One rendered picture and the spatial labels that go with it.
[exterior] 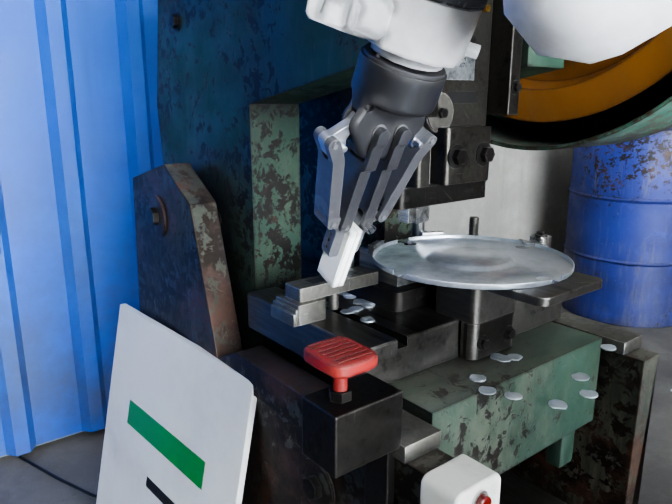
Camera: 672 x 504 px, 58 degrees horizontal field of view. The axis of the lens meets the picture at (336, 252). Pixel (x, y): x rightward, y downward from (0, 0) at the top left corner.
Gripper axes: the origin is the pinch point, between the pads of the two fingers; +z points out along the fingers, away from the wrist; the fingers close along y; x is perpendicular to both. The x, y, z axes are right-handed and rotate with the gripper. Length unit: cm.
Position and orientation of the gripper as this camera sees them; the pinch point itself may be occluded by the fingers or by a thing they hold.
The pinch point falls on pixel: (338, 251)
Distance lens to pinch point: 61.4
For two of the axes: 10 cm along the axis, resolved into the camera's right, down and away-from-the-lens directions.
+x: -5.4, -6.0, 5.9
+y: 7.9, -1.4, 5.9
